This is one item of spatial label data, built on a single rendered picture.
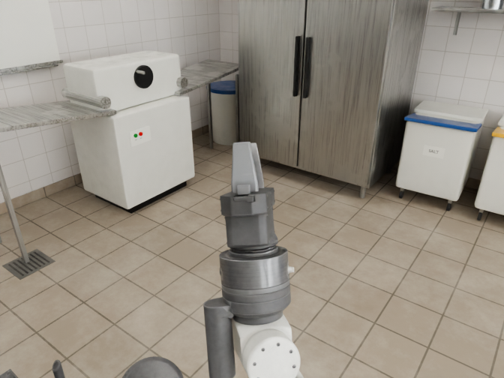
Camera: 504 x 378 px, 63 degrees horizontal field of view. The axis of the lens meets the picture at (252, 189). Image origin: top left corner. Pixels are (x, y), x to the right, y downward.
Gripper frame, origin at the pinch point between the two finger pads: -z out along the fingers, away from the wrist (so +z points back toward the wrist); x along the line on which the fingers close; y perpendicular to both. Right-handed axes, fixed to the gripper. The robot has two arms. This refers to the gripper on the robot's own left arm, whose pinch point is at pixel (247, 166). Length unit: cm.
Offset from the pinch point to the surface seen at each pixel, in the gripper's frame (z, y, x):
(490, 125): -17, -161, -341
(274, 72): -78, 23, -321
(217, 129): -41, 104, -425
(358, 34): -90, -46, -275
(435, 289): 89, -79, -221
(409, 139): -10, -86, -308
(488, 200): 43, -140, -294
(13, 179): 0, 244, -261
